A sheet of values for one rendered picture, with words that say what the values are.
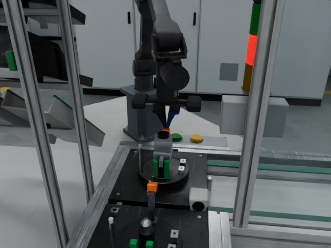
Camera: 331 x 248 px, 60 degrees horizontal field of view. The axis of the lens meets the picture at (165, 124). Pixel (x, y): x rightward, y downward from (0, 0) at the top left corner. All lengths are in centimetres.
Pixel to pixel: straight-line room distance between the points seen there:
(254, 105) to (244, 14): 320
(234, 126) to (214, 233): 24
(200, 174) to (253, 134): 28
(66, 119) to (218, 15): 311
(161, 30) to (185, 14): 297
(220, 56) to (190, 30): 50
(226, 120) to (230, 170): 35
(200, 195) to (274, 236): 18
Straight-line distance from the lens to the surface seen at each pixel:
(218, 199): 82
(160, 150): 73
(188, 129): 127
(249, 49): 54
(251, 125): 54
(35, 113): 55
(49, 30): 885
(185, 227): 66
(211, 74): 382
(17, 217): 93
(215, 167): 89
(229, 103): 56
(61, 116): 71
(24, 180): 106
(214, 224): 69
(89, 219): 72
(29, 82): 53
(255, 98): 52
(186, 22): 370
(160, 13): 79
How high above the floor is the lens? 144
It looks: 26 degrees down
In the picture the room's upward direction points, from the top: straight up
